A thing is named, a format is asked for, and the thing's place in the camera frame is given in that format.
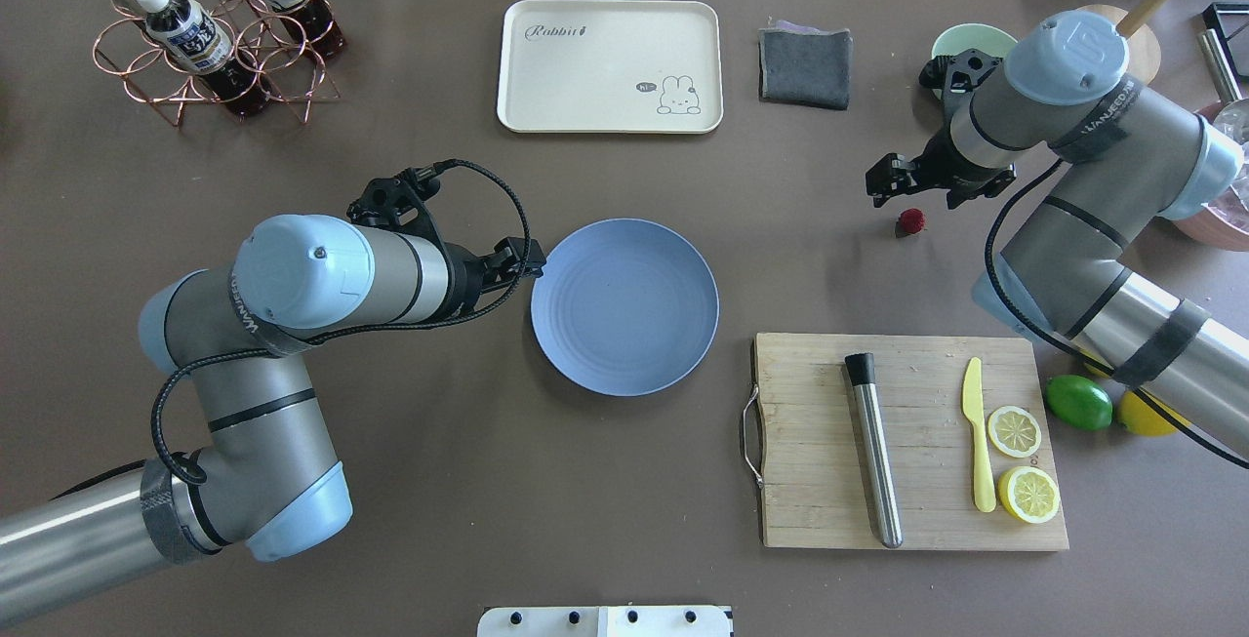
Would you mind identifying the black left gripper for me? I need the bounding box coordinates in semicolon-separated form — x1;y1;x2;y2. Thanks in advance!
465;237;545;295

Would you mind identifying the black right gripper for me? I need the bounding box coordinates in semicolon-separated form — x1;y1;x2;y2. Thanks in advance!
866;136;1015;210

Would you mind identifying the red strawberry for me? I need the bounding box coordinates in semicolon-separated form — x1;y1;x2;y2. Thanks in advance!
894;209;927;239

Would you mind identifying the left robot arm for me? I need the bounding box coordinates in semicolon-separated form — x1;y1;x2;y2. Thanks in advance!
2;215;545;625

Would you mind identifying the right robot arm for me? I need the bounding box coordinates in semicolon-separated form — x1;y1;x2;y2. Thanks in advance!
866;10;1248;453

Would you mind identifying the blue round plate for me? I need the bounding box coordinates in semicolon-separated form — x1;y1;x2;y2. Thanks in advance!
530;219;721;397

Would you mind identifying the mint green bowl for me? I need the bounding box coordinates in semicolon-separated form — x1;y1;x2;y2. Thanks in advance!
931;22;1018;62

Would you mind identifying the folded grey cloth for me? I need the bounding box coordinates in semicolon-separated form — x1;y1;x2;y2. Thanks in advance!
758;20;853;111

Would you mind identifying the steel muddler black tip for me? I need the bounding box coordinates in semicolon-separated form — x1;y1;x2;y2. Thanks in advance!
844;352;906;550

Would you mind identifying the cream rabbit tray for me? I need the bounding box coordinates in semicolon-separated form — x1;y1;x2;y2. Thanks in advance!
496;0;724;134

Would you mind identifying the yellow plastic knife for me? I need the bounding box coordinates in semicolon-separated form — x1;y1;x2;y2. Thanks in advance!
962;357;995;513

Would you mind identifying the yellow lemon upper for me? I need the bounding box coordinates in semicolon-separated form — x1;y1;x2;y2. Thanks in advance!
1078;348;1112;378

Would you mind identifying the yellow lemon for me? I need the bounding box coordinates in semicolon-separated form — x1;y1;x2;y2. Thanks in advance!
1078;348;1112;378
1118;391;1179;437

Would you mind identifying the green lime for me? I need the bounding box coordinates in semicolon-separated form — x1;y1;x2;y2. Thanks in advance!
1044;375;1114;431

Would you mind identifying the upper lemon slice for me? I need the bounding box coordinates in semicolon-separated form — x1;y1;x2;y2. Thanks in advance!
985;406;1042;458

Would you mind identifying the pink bowl of ice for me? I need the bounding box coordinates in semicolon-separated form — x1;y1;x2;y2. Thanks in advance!
1172;102;1249;252

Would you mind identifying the yellow lemon lower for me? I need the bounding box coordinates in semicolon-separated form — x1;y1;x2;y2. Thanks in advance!
1118;391;1179;437

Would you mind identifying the lower lemon half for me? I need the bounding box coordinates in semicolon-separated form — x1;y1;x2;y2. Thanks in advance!
995;465;1060;523

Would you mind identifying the white control box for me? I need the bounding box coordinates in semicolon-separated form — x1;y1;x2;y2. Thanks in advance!
476;605;734;636

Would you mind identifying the wooden cutting board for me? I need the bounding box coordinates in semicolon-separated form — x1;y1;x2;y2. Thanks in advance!
753;332;1068;552

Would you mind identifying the tea bottle middle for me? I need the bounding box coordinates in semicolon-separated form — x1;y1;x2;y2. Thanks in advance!
135;0;269;117

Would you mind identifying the copper wire bottle rack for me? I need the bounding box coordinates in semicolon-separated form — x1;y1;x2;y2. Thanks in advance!
94;0;346;117

